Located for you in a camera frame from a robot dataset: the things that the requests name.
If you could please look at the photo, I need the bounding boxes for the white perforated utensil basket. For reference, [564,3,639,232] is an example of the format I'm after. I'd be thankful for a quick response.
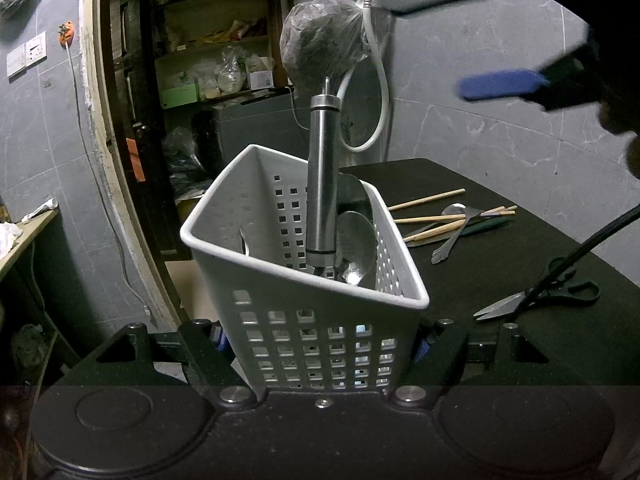
[180,145,430,391]

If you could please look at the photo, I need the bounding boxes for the blue handled small spoon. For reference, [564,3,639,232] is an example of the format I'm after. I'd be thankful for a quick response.
[336,211,378,289]

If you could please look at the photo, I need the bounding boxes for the black handled scissors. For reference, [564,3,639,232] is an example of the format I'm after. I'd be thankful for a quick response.
[473,266,601,322]

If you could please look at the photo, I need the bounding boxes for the steel handled peeler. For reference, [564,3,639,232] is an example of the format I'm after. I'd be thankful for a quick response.
[305,76,341,275]

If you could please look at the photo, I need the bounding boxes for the large steel spoon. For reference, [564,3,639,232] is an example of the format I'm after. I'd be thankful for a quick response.
[336,174,373,222]

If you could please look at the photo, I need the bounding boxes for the wooden kitchen counter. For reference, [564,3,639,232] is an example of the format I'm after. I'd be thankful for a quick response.
[0,209,58,280]

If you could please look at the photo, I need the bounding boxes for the steel fork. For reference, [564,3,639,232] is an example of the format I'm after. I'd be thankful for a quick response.
[431,207,483,264]

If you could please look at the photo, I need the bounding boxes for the grey plastic bag on tap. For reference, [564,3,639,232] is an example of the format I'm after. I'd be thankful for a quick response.
[280,0,370,96]

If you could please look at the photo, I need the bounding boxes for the plain wooden chopstick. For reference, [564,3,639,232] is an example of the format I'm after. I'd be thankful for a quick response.
[387,188,466,211]

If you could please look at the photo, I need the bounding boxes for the white cloth on counter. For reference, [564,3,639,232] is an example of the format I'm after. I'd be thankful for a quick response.
[0,222,23,259]

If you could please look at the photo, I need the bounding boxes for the green box on shelf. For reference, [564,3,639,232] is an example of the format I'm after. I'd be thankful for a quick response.
[160,84,200,110]

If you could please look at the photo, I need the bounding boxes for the white flexible hose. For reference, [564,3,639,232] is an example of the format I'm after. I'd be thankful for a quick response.
[336,0,392,155]

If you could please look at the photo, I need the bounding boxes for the green handled knife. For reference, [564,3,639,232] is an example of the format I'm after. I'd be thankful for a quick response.
[406,216,514,248]

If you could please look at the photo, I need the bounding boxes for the white wall switch plate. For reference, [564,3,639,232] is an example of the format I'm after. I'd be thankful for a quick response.
[6,32,47,79]

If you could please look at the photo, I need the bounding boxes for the orange wall plug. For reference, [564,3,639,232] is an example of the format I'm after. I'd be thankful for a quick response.
[58,21,75,49]

